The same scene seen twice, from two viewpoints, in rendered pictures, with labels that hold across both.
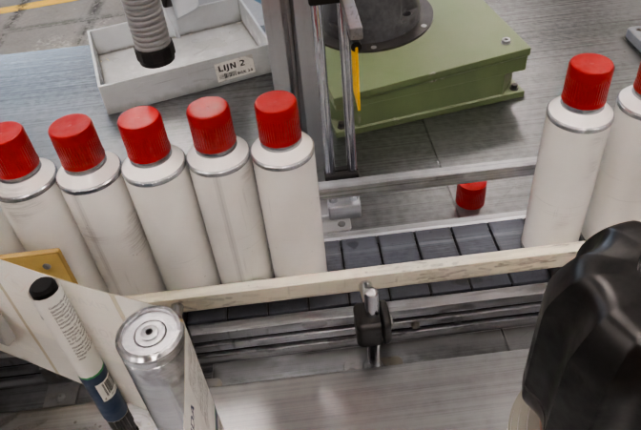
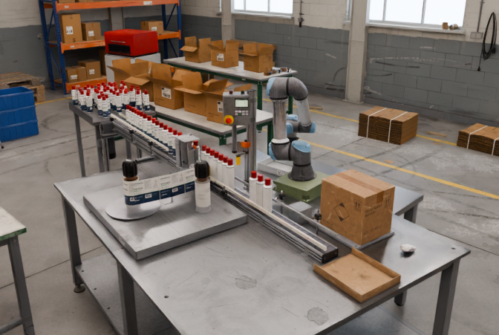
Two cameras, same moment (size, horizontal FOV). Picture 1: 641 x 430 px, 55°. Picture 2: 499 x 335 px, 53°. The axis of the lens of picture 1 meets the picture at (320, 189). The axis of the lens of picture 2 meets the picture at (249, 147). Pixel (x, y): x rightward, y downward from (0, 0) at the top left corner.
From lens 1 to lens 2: 2.76 m
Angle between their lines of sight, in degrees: 52
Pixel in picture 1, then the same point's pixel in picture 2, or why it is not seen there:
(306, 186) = (229, 171)
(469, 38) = (304, 185)
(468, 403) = (220, 203)
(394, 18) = (296, 174)
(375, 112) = (278, 188)
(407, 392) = (218, 200)
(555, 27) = not seen: hidden behind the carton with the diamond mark
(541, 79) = (315, 203)
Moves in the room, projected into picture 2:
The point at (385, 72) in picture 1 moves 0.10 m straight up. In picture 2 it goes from (284, 182) to (284, 167)
